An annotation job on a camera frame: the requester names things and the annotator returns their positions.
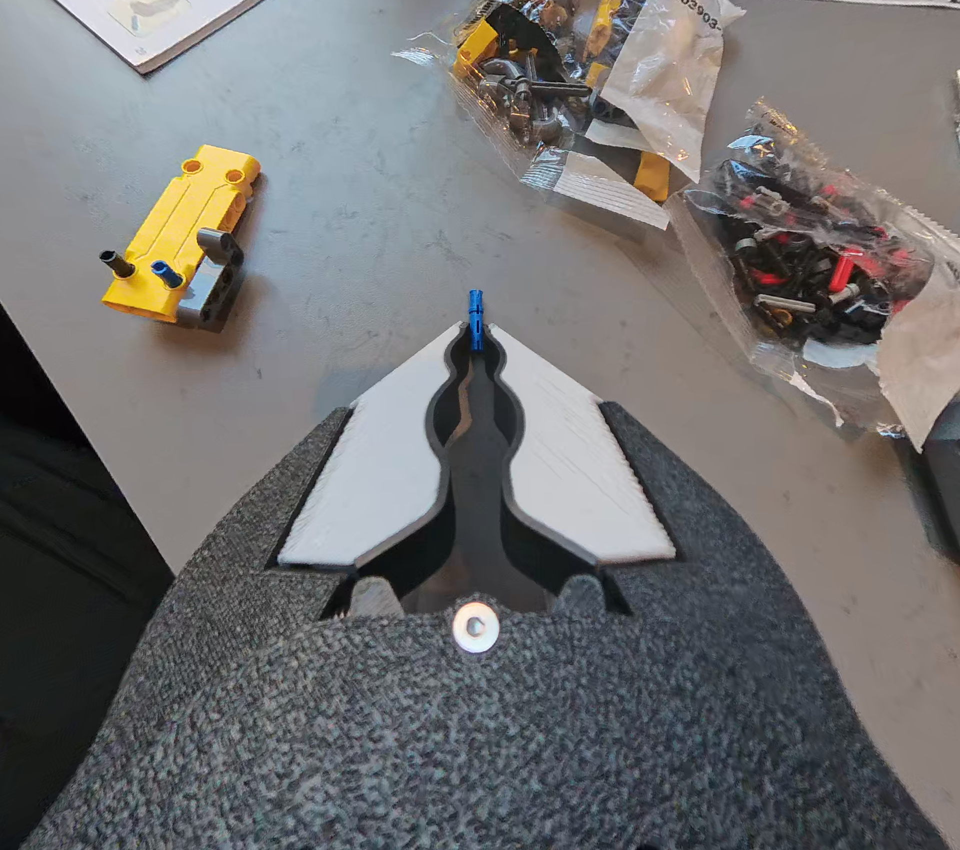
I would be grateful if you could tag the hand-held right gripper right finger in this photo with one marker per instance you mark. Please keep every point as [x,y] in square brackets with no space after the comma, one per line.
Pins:
[577,482]

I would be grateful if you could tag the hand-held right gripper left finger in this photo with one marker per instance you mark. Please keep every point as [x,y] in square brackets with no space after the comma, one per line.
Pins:
[360,482]

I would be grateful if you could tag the small blue pin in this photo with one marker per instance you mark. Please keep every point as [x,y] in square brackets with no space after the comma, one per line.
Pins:
[165,272]
[477,317]

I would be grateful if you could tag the dark grey short beam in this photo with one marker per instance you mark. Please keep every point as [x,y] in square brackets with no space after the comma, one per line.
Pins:
[214,280]

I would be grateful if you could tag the yellow building panel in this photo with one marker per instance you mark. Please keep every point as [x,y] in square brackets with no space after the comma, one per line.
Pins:
[176,227]

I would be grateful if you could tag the small black pin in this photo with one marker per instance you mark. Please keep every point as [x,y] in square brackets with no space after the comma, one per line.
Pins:
[116,263]

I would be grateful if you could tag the clear bag yellow blue parts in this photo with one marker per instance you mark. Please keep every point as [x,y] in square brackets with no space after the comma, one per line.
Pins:
[570,55]

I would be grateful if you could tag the grey desk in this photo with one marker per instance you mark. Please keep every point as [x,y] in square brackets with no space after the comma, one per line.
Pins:
[360,137]

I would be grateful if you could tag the person's legs black pants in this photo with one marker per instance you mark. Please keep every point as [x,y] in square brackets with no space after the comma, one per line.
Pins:
[60,565]

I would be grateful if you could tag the clear bag black red parts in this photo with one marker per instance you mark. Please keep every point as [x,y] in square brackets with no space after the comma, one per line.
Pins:
[817,265]

